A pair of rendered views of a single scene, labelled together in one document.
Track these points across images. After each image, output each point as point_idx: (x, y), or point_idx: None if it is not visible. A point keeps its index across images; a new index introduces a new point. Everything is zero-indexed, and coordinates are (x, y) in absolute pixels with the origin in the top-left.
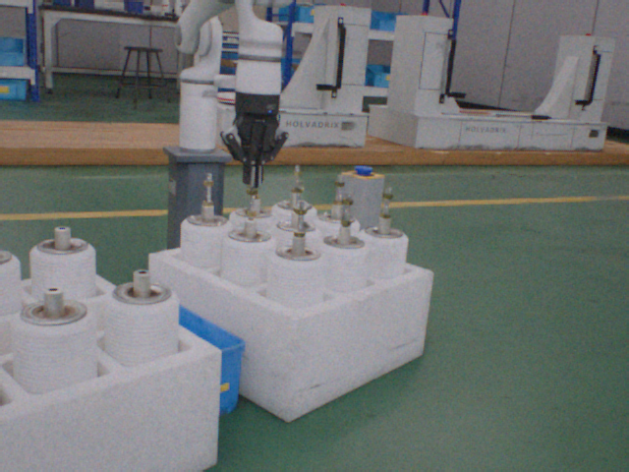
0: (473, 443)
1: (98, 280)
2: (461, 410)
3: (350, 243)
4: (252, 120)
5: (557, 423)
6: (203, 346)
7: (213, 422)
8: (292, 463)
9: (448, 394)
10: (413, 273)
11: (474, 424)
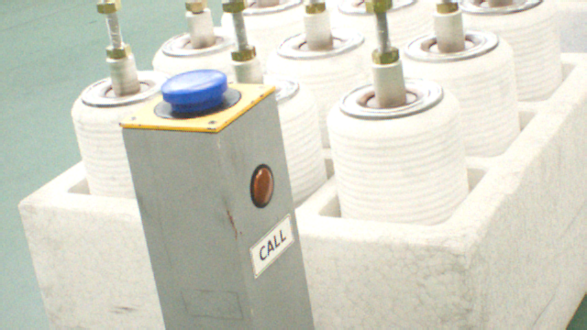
0: (17, 253)
1: (578, 4)
2: (18, 293)
3: (191, 46)
4: None
5: None
6: (331, 1)
7: None
8: None
9: (32, 313)
10: (68, 180)
11: (5, 279)
